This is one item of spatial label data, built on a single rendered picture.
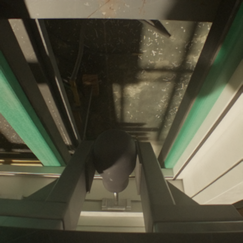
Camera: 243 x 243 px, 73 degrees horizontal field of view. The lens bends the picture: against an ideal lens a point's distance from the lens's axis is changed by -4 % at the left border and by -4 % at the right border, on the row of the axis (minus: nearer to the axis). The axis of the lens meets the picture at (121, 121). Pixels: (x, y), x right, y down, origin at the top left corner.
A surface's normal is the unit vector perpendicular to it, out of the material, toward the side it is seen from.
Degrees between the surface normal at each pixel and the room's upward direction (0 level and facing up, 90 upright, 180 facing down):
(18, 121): 0
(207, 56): 90
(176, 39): 0
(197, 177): 90
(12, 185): 90
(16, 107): 0
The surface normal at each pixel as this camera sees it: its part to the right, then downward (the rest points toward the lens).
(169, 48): -0.01, 0.79
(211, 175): -1.00, -0.02
